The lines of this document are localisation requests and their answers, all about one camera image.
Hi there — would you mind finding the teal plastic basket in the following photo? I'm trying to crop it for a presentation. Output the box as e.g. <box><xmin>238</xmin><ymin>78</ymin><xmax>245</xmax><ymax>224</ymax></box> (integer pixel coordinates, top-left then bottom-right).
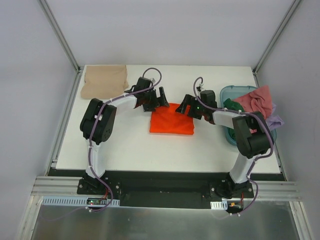
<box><xmin>219</xmin><ymin>85</ymin><xmax>277</xmax><ymax>140</ymax></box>

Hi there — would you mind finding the front aluminium frame rail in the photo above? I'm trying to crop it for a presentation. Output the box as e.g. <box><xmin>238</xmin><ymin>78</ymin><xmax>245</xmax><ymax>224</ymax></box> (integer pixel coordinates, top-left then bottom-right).
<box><xmin>31</xmin><ymin>176</ymin><xmax>303</xmax><ymax>202</ymax></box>

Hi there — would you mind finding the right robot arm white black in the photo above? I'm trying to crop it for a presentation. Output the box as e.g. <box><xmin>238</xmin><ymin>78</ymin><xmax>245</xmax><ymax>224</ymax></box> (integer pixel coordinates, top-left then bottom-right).
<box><xmin>175</xmin><ymin>90</ymin><xmax>274</xmax><ymax>199</ymax></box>

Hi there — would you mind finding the lavender t shirt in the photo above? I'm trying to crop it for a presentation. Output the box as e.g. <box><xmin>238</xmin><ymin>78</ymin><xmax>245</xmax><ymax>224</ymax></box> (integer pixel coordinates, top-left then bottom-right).
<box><xmin>265</xmin><ymin>103</ymin><xmax>285</xmax><ymax>131</ymax></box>

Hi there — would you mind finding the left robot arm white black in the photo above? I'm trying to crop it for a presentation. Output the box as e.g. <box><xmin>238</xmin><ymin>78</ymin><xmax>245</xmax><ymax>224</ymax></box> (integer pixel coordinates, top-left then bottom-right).
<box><xmin>77</xmin><ymin>77</ymin><xmax>170</xmax><ymax>195</ymax></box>

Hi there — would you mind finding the green t shirt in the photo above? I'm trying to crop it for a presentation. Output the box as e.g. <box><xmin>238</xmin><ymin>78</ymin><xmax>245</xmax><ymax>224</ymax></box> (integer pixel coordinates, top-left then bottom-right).
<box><xmin>223</xmin><ymin>98</ymin><xmax>245</xmax><ymax>112</ymax></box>

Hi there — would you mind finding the right white cable duct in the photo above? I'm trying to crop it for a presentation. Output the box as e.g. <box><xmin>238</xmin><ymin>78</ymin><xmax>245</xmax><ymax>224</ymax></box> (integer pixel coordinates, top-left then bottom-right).
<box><xmin>210</xmin><ymin>200</ymin><xmax>228</xmax><ymax>211</ymax></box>

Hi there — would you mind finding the orange t shirt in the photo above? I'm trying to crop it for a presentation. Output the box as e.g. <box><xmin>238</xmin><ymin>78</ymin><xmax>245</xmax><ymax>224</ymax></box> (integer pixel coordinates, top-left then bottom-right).
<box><xmin>149</xmin><ymin>103</ymin><xmax>195</xmax><ymax>136</ymax></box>

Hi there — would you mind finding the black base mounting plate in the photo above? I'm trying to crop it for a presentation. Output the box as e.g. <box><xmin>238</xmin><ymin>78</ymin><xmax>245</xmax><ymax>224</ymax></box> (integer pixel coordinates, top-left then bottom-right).
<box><xmin>47</xmin><ymin>168</ymin><xmax>286</xmax><ymax>209</ymax></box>

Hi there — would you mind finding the left aluminium frame post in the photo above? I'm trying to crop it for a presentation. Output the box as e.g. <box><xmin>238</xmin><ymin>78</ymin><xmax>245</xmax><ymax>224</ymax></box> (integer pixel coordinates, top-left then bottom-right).
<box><xmin>37</xmin><ymin>0</ymin><xmax>81</xmax><ymax>73</ymax></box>

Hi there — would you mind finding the pink t shirt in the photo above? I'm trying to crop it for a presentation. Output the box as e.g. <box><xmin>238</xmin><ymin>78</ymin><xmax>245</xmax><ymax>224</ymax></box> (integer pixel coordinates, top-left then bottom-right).
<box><xmin>234</xmin><ymin>85</ymin><xmax>273</xmax><ymax>120</ymax></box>

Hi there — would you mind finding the folded beige t shirt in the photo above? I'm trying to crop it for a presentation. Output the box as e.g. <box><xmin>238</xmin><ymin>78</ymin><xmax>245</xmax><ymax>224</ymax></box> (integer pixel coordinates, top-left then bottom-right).
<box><xmin>80</xmin><ymin>65</ymin><xmax>129</xmax><ymax>100</ymax></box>

